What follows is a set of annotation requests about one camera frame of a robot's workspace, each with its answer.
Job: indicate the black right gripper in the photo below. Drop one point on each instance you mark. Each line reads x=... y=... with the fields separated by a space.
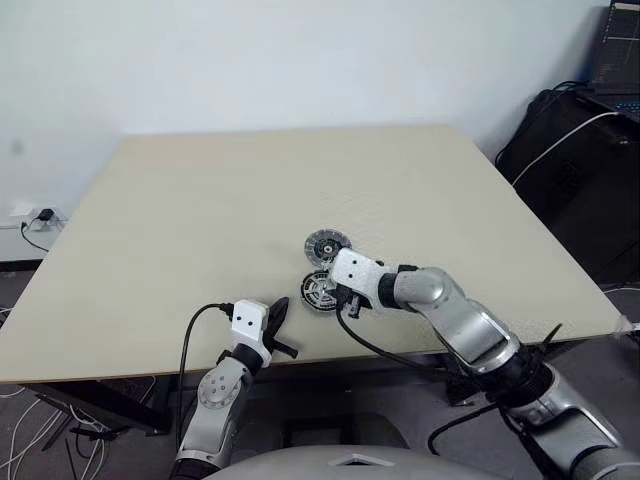
x=352 y=305

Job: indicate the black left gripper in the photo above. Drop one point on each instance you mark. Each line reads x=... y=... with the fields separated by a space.
x=269 y=335

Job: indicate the spoked silver rotor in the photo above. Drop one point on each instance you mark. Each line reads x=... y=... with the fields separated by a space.
x=317 y=292

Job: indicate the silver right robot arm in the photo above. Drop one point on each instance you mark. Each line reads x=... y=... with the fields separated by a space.
x=475 y=325

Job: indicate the round silver motor lid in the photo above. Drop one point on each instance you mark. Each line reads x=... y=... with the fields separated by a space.
x=325 y=246

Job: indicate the grey robot torso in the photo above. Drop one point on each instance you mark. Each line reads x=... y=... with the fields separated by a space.
x=350 y=465

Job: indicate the black zip tie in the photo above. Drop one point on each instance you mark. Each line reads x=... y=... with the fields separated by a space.
x=550 y=336

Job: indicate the large black case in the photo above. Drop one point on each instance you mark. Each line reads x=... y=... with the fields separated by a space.
x=580 y=200

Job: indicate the black power adapter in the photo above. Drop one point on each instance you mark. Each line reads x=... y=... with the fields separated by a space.
x=46 y=215

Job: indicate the white power strip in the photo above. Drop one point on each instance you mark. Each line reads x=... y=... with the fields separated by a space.
x=30 y=220

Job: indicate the clear table corner clamp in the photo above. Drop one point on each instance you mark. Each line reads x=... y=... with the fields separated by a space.
x=629 y=325

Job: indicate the black laptop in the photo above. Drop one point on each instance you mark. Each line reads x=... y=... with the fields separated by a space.
x=620 y=50

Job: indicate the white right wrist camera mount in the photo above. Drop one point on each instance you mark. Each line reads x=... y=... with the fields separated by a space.
x=357 y=272

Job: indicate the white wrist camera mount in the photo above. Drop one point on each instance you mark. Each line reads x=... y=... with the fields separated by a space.
x=357 y=272
x=248 y=320

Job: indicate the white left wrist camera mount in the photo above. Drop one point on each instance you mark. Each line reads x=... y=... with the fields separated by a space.
x=248 y=320

